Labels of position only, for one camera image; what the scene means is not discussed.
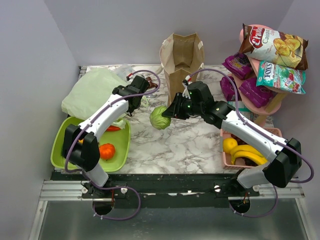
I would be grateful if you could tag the pink plastic basket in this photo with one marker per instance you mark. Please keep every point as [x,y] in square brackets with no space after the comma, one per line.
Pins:
[240,162]

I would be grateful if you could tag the purple snack bag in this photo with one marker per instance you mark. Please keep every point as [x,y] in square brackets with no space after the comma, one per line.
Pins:
[258,95]
[227,89]
[239,65]

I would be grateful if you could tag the purple snack bag top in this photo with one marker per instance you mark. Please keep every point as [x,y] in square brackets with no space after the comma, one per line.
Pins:
[239,65]

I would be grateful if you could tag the light green plastic grocery bag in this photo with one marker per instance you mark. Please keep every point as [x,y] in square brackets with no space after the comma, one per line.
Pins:
[91,92]

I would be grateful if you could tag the yellow toy bananas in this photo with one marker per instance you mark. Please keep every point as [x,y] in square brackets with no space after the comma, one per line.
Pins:
[249,152]

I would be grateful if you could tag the pink tiered shelf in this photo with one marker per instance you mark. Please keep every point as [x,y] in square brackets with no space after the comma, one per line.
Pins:
[274,104]

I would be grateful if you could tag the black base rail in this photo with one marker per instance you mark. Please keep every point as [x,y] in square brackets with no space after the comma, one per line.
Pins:
[128,191]

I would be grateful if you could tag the green toy cabbage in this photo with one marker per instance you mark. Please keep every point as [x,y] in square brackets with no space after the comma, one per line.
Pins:
[158,121]

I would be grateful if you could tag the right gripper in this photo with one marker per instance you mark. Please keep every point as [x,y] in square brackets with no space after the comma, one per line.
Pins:
[174,109]

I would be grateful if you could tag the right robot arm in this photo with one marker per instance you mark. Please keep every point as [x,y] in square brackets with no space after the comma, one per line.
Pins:
[283,156]

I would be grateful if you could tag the brown paper bag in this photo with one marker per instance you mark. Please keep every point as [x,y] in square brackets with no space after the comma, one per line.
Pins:
[180,56]

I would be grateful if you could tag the teal Fox's candy bag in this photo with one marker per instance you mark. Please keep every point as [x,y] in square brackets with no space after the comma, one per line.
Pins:
[281,77]

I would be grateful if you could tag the clear plastic organizer box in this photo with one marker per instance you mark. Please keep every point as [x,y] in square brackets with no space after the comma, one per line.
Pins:
[123,71]

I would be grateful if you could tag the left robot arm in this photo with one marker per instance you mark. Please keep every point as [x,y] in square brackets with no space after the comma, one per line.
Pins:
[81,142]

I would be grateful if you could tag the purple snack bag left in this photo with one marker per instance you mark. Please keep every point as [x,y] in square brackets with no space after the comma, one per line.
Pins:
[227,89]

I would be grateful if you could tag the brown cassava chips bag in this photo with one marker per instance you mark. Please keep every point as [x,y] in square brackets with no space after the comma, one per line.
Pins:
[284,49]

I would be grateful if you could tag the purple snack bag right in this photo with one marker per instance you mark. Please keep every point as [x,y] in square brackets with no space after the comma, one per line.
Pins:
[258,95]

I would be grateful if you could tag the red toy carrot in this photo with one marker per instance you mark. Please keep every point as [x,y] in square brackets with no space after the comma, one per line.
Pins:
[113,128]

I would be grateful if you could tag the teal white snack packet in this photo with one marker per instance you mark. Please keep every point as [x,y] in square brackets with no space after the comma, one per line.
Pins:
[246,112]

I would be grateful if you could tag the orange toy pumpkin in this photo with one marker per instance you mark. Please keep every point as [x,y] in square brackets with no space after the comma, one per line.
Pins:
[107,151]

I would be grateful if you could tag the brown toy faucet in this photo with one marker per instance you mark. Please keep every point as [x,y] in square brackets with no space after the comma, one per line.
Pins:
[152,85]

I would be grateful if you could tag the lime green tray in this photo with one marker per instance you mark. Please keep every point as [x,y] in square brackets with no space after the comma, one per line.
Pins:
[120,139]

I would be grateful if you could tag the dark red toy grapes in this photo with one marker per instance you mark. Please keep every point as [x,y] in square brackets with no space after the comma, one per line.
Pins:
[239,141]

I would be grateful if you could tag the yellow toy lemon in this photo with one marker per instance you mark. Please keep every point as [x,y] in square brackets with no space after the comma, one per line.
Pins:
[228,144]

